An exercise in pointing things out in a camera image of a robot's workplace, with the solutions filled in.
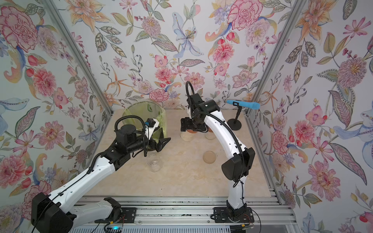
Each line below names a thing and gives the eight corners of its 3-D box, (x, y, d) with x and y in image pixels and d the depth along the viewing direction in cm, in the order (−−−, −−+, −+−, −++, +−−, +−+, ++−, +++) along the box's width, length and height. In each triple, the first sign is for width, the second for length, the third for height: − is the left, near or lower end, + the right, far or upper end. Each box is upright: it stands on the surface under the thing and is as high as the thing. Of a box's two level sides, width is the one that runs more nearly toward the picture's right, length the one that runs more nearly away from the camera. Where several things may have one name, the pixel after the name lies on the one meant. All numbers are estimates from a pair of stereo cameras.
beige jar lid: (203, 163, 95) (203, 162, 94) (202, 152, 101) (202, 150, 99) (216, 163, 95) (216, 162, 94) (214, 152, 101) (215, 150, 99)
